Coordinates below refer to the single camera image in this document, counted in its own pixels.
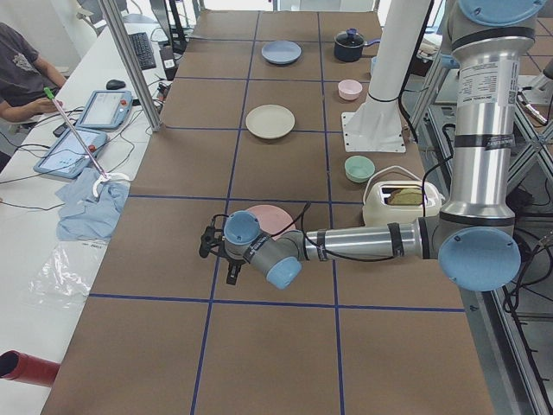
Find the reacher grabber stick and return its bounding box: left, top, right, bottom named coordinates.
left=41, top=86, right=130, bottom=202

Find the lower teach pendant tablet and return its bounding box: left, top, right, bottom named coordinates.
left=34, top=128, right=108, bottom=179

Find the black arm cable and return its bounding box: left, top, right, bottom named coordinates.
left=276, top=168, right=453, bottom=263

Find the green bowl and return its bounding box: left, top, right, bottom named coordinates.
left=344, top=155, right=375, bottom=183

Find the dark blue pot with lid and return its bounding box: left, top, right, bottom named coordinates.
left=334, top=28, right=381, bottom=63

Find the aluminium frame post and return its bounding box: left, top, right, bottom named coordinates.
left=99, top=0, right=162, bottom=132

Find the pink bowl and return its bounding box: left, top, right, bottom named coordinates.
left=338, top=79, right=363, bottom=101

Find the upper teach pendant tablet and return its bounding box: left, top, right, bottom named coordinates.
left=76, top=90, right=133, bottom=130

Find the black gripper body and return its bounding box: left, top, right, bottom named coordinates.
left=226, top=257, right=245, bottom=272

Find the pink plate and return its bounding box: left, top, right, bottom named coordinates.
left=246, top=204, right=296, bottom=239

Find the clear plastic bag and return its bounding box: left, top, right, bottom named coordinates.
left=27, top=240, right=107, bottom=310

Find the cream toaster with bread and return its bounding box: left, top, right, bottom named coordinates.
left=362, top=165, right=445, bottom=227

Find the light blue cloth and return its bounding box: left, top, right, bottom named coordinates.
left=55, top=168, right=129, bottom=240

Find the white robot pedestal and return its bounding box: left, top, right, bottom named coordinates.
left=342, top=0, right=433, bottom=153

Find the blue cup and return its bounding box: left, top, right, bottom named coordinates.
left=370, top=56, right=378, bottom=78

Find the black keyboard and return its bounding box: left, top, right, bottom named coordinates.
left=128, top=32, right=156, bottom=70

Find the teach pendant tablet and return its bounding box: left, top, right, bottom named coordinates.
left=34, top=128, right=108, bottom=179
left=76, top=90, right=133, bottom=130

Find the black computer mouse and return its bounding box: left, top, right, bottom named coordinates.
left=105, top=79, right=126, bottom=90

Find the red tube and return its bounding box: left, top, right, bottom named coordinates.
left=1, top=350, right=60, bottom=387

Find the cream plate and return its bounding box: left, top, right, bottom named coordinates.
left=245, top=105, right=296, bottom=139

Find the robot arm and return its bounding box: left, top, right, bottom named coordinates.
left=219, top=1, right=543, bottom=291

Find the seated person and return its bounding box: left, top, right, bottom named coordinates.
left=1, top=22, right=66, bottom=123

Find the blue plate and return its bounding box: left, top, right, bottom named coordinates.
left=261, top=41, right=302, bottom=66

